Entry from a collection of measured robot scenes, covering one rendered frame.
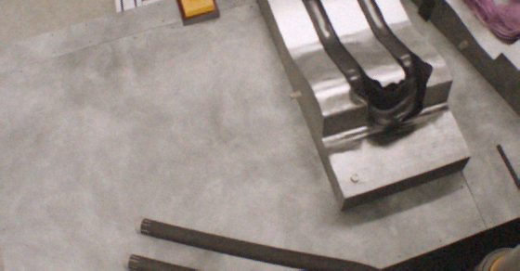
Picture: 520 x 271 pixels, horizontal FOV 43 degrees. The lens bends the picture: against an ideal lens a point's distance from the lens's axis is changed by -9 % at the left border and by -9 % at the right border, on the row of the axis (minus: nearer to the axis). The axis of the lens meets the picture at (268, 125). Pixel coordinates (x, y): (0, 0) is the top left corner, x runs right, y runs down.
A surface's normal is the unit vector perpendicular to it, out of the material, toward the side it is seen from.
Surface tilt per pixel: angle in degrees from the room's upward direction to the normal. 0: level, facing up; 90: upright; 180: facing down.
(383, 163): 0
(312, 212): 0
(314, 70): 28
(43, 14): 0
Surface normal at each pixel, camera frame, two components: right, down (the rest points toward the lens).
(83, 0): 0.02, -0.48
